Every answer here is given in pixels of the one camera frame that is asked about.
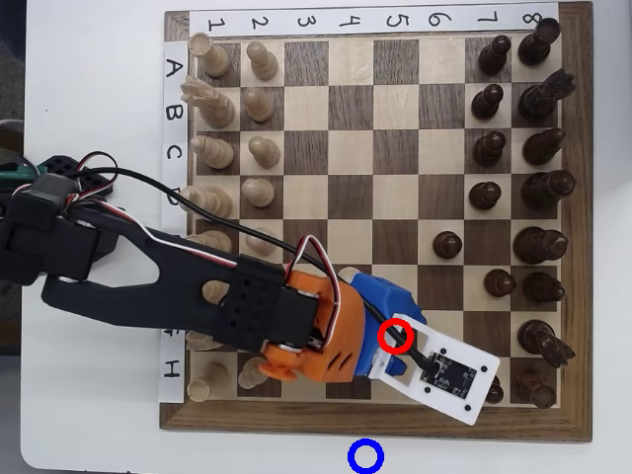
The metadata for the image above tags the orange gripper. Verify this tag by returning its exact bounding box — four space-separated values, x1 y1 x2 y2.
259 269 425 385

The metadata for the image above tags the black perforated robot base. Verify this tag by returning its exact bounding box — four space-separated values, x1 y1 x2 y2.
34 154 119 208

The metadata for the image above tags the dark wooden pawn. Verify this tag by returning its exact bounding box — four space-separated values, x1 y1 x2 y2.
477 34 513 77
433 230 464 261
467 181 503 211
472 130 508 168
485 374 506 405
470 83 506 120
483 268 517 298

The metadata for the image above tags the dark wooden knight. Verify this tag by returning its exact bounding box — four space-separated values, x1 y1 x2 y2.
516 319 577 369
516 67 578 122

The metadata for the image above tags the dark wooden rook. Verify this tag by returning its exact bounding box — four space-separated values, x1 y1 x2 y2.
516 16 563 67
513 369 558 410

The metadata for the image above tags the dark wooden bishop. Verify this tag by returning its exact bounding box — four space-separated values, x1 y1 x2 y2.
521 271 567 304
521 127 568 167

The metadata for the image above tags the dark wooden king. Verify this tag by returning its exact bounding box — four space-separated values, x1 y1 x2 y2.
512 225 570 267

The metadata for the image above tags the light wooden bishop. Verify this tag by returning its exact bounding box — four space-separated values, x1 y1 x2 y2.
190 133 236 171
200 278 229 303

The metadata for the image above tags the light wooden rook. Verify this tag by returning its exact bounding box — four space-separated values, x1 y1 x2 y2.
189 32 232 79
186 361 231 404

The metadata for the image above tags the light wooden knight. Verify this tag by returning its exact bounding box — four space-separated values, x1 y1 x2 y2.
180 76 237 130
185 329 224 353

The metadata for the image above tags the light wooden king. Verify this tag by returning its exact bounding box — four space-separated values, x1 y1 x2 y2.
185 229 233 254

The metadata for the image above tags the wooden chessboard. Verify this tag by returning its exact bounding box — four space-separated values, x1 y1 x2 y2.
158 1 593 443

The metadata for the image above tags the dark wooden queen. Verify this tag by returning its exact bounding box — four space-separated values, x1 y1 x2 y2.
520 169 578 211

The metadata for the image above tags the light wooden queen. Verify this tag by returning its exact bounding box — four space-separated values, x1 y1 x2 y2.
176 185 233 222

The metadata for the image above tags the white number label strip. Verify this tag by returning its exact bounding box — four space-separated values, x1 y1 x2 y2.
189 3 560 37

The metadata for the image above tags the white letter label strip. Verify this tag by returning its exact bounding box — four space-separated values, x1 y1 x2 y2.
157 39 190 404

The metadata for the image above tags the green circuit board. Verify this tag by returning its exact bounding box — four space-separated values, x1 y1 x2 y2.
0 165 39 185

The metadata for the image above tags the black camera cable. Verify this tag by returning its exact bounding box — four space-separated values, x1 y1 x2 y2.
81 166 445 391

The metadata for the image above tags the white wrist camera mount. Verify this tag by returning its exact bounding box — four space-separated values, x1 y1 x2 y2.
367 311 501 427

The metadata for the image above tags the white red black servo wire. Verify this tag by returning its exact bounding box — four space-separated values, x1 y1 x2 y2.
284 235 345 347
61 151 241 271

